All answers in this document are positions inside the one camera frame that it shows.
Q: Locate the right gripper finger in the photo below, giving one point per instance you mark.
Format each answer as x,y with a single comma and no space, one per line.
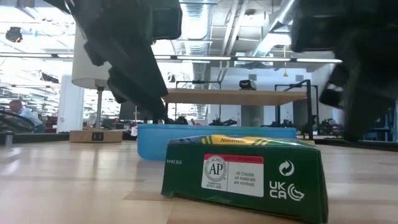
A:
367,87
332,96

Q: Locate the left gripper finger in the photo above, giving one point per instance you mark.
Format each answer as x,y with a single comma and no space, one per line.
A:
140,102
130,68

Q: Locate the blue translucent plastic pencil box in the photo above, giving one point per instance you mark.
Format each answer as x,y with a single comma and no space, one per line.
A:
155,143

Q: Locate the green crayon box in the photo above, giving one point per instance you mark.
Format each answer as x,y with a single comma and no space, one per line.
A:
192,186

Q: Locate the black background monitor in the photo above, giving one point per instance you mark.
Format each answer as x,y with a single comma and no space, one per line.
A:
127,112

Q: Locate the person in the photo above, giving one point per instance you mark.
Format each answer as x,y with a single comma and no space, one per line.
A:
331,124
28,116

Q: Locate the white lamp with wooden base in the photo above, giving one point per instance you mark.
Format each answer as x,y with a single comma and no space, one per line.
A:
84,74

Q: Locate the white building column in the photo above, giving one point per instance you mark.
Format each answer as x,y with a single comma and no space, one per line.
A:
70,109

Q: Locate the wooden shelf with black legs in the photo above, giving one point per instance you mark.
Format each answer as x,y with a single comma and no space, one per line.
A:
233,97

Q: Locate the black ceiling-hung device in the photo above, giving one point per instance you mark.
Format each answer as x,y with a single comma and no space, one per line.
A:
14,34

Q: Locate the silver slanted ceiling duct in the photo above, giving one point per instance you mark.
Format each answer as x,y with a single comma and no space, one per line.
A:
273,28

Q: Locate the silver ribbed ceiling duct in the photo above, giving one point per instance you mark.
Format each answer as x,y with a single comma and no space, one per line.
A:
196,31

